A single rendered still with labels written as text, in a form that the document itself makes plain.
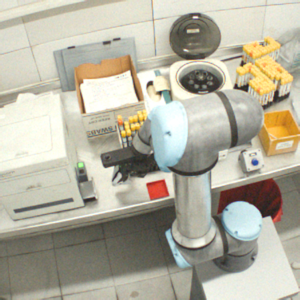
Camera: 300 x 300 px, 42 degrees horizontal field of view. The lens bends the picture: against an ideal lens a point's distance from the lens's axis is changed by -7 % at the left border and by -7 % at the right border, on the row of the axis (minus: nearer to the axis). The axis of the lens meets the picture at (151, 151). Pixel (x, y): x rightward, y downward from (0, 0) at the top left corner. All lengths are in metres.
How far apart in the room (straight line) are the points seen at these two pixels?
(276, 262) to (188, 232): 0.40
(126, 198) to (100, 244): 0.94
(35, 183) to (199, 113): 0.70
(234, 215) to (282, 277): 0.31
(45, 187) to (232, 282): 0.66
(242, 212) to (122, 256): 1.29
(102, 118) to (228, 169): 0.50
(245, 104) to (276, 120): 0.86
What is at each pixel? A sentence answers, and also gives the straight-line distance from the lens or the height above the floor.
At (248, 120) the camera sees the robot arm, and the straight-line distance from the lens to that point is 0.80.
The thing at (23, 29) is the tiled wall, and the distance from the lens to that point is 1.69.
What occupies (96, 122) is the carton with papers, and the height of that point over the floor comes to 0.96.
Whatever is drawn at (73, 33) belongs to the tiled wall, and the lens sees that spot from 1.71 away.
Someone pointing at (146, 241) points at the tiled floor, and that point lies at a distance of 2.35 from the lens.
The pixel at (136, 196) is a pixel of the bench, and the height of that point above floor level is 0.88.
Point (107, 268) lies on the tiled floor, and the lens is 2.31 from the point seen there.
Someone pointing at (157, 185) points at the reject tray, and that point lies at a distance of 1.48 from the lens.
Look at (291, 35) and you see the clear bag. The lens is 1.94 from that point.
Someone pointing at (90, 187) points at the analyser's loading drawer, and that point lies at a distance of 1.46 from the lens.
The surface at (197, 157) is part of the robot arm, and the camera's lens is 0.80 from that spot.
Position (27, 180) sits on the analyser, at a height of 1.10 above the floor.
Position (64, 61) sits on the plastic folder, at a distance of 1.78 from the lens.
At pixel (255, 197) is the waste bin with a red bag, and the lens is 2.20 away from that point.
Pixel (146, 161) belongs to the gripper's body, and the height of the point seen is 1.03.
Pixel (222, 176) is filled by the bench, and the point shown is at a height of 0.88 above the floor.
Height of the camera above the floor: 2.13
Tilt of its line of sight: 53 degrees down
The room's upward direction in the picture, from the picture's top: 5 degrees counter-clockwise
